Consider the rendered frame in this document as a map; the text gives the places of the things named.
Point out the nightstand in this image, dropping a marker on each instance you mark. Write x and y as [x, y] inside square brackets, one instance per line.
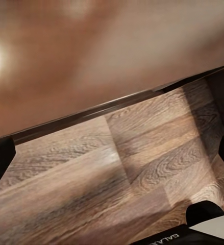
[64, 62]

